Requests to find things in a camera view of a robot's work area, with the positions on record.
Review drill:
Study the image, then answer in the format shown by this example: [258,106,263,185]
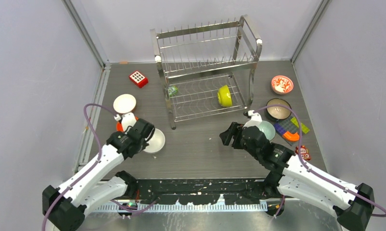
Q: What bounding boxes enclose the yellow bowl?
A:
[217,85,232,107]

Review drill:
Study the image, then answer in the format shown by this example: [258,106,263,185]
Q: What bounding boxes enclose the dark blue bowl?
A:
[265,98,292,122]

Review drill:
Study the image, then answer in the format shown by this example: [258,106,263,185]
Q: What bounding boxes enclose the red white patterned bowl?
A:
[271,76,294,95]

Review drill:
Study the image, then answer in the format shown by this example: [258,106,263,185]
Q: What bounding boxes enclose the steel two-tier dish rack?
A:
[150,14,263,129]

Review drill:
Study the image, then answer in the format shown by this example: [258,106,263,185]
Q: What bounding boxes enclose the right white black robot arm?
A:
[219,122,374,231]

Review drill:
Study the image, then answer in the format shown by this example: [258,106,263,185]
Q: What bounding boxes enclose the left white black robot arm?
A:
[41,119,155,231]

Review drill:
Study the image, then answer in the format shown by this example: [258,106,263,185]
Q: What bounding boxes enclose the purple brick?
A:
[273,123,287,136]

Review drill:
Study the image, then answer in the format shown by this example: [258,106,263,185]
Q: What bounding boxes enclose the white bowl brown outside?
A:
[113,94,136,114]

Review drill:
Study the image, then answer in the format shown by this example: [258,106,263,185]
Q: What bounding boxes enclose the grey building block plate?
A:
[273,116,299,146]

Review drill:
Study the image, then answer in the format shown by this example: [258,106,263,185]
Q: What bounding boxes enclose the orange curved toy piece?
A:
[282,131,300,142]

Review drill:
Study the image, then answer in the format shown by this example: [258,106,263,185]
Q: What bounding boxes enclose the red white grid block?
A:
[129,70,149,89]

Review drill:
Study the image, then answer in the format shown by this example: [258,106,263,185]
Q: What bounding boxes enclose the small green patterned object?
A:
[167,86,179,98]

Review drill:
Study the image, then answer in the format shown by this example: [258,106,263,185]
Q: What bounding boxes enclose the red cartoon toy block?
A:
[295,145,311,161]

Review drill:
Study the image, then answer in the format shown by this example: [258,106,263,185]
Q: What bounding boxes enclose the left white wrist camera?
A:
[114,112,138,132]

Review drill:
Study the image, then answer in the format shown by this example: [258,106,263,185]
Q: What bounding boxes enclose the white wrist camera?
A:
[114,112,138,132]
[243,110,263,128]

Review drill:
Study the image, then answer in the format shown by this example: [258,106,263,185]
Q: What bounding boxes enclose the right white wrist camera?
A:
[243,110,263,128]

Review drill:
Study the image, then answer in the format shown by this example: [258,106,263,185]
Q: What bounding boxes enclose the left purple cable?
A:
[40,103,158,231]

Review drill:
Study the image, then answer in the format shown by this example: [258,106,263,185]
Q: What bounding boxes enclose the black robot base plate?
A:
[118,178,282,205]

